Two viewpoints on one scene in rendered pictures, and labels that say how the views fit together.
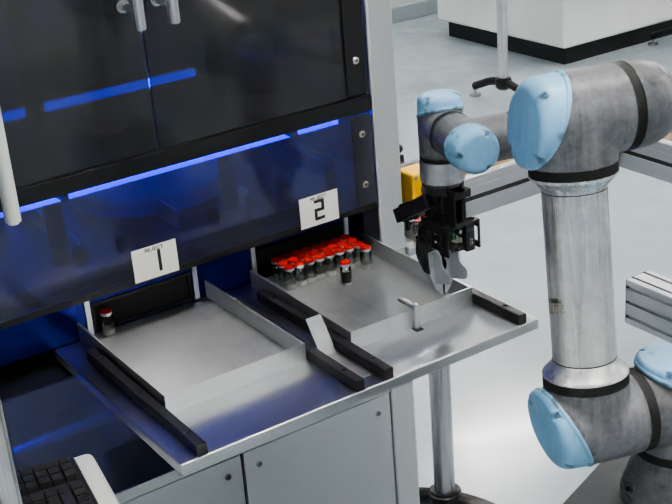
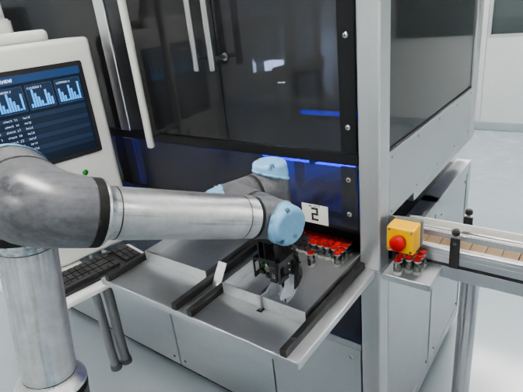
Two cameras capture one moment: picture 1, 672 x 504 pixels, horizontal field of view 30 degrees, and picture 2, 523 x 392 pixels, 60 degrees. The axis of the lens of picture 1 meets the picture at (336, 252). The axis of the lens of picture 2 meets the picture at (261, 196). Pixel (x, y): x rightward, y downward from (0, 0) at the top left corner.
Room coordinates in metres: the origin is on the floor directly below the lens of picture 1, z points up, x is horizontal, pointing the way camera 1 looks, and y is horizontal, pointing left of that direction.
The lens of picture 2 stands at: (1.65, -1.02, 1.58)
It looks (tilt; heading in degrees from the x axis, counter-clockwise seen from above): 23 degrees down; 71
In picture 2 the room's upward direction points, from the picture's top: 6 degrees counter-clockwise
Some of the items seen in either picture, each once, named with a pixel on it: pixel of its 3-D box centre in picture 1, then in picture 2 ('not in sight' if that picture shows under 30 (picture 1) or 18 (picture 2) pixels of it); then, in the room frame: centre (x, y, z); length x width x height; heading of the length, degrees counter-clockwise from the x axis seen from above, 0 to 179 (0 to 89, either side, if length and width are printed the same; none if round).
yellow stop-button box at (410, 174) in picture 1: (417, 183); (404, 235); (2.33, -0.17, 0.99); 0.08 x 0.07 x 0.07; 32
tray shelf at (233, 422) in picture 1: (295, 338); (240, 271); (1.95, 0.08, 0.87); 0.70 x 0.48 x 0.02; 122
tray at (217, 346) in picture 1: (188, 341); (212, 240); (1.92, 0.26, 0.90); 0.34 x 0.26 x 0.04; 32
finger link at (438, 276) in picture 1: (441, 275); (275, 288); (1.96, -0.18, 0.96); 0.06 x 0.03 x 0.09; 32
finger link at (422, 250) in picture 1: (429, 248); not in sight; (1.97, -0.16, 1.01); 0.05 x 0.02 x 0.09; 122
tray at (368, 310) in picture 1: (358, 287); (297, 269); (2.08, -0.04, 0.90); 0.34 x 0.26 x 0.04; 32
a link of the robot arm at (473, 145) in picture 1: (474, 141); (237, 202); (1.88, -0.23, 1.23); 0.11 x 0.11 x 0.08; 16
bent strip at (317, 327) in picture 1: (337, 346); (207, 283); (1.83, 0.01, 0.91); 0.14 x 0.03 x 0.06; 32
